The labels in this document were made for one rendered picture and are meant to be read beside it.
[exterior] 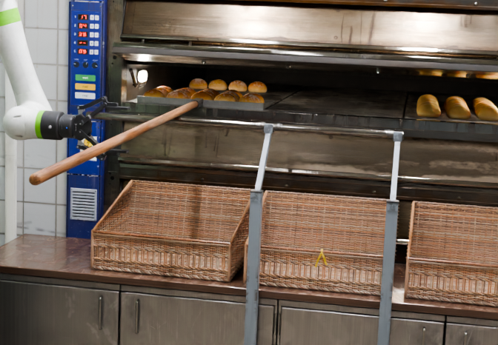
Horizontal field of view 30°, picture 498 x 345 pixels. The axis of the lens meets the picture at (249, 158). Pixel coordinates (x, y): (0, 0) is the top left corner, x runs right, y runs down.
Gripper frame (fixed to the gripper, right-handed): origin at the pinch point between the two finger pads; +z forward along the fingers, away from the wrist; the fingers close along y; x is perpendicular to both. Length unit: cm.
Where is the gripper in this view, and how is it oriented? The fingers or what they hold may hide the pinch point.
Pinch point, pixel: (124, 129)
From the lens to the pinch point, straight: 294.0
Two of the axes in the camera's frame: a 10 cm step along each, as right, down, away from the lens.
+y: -0.4, 9.9, 1.5
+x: -1.7, 1.4, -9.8
